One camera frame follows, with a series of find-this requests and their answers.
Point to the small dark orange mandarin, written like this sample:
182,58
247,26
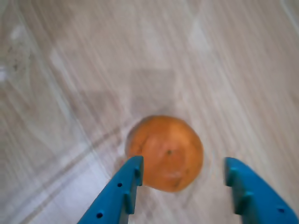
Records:
168,149

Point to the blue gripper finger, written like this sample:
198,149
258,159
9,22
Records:
261,200
112,198

